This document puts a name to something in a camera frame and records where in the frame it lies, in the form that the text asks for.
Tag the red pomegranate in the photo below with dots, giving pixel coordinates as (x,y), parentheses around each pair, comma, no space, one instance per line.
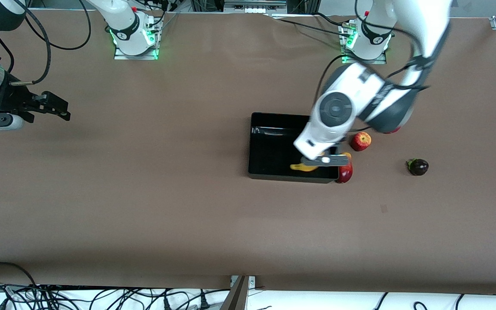
(392,130)

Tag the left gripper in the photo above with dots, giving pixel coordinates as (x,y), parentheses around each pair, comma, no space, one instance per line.
(333,150)

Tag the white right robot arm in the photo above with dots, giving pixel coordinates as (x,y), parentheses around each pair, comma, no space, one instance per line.
(129,30)

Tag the dark purple eggplant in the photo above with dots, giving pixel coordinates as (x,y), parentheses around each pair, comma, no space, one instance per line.
(419,167)

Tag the red yellow apple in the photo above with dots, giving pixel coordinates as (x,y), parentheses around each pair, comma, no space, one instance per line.
(361,142)

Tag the red yellow mango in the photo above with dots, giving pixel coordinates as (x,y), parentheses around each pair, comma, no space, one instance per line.
(345,173)

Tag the dark grey metal post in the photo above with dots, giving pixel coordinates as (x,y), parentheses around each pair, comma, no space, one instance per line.
(236,299)

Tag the small metal bracket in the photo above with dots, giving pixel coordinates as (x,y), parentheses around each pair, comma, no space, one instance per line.
(252,282)

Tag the black rectangular box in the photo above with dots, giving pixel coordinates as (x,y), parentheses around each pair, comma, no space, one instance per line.
(269,150)

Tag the grey aluminium rail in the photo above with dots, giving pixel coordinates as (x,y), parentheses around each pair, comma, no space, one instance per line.
(254,4)

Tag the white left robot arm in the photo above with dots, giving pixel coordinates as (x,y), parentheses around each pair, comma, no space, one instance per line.
(336,107)

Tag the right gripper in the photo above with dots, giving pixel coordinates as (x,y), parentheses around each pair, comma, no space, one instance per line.
(10,100)

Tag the yellow banana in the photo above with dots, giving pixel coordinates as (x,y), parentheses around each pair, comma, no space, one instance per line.
(306,168)

